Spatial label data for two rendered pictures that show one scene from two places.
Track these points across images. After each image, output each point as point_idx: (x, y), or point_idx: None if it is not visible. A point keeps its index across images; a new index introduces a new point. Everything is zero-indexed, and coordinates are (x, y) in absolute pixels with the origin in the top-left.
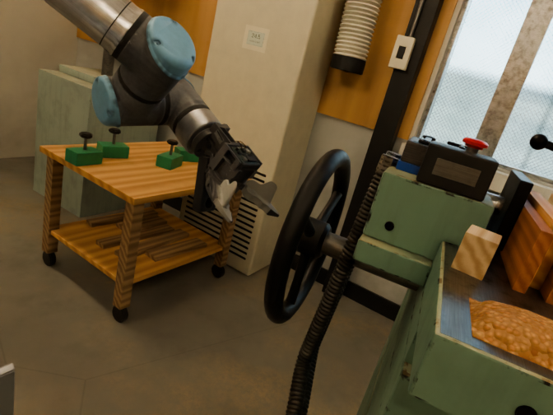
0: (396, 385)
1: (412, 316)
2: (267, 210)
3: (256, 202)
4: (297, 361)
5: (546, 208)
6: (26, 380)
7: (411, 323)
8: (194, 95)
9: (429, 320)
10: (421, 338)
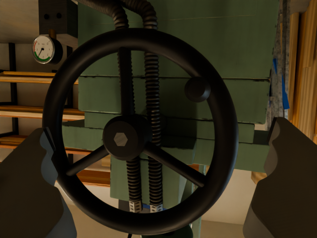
0: (78, 104)
1: (118, 115)
2: (274, 134)
3: (274, 165)
4: (112, 15)
5: None
6: None
7: (116, 112)
8: None
9: (67, 140)
10: (66, 134)
